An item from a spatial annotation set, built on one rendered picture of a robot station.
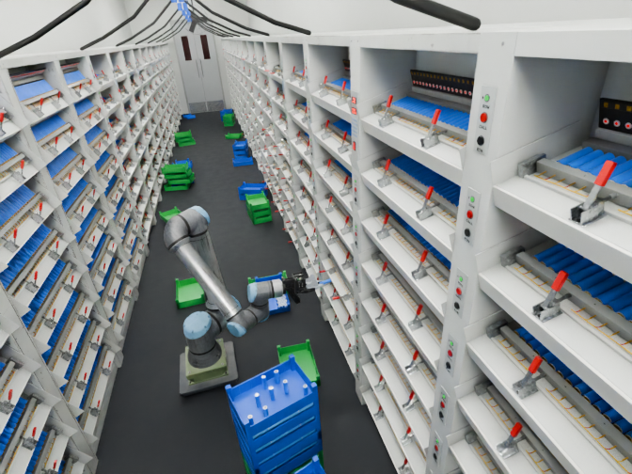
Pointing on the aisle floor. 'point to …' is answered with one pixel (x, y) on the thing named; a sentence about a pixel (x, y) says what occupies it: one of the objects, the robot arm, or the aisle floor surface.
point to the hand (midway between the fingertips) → (320, 284)
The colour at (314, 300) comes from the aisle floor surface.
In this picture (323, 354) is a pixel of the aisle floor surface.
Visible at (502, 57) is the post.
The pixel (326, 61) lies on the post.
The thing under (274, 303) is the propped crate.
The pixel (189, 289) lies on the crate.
